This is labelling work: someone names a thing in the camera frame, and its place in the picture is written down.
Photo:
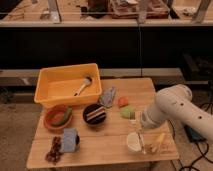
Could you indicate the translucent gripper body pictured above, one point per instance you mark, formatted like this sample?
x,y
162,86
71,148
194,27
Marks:
x,y
136,125

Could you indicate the clear plastic fork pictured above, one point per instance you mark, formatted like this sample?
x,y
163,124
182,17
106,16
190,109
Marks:
x,y
141,143

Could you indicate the black bowl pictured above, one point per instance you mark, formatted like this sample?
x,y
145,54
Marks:
x,y
94,114

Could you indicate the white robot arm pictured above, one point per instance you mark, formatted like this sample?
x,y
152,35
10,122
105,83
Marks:
x,y
175,102

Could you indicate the white paper cup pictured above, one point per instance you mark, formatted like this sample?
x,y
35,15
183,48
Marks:
x,y
133,143

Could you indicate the green toy fruit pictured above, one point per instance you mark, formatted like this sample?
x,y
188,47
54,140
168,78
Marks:
x,y
127,112

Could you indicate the yellow banana toy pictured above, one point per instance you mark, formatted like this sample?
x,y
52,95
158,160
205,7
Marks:
x,y
155,146

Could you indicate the orange toy fruit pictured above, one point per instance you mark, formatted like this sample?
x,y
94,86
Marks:
x,y
123,101

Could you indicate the wooden table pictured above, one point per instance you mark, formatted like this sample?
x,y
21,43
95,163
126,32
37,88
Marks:
x,y
106,144

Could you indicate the grey blue cloth pouch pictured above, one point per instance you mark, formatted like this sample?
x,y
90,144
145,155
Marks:
x,y
107,97

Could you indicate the dark round object behind sponge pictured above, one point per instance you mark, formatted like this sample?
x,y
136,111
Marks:
x,y
77,140

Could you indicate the blue sponge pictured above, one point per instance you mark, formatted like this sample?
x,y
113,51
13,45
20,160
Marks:
x,y
69,140

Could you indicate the green pickle toy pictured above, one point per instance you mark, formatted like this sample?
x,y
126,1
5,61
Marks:
x,y
64,117

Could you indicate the terracotta bowl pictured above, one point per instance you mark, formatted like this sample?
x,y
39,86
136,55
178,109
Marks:
x,y
54,114

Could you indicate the yellow plastic bin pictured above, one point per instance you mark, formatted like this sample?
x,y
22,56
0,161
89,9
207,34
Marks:
x,y
57,85

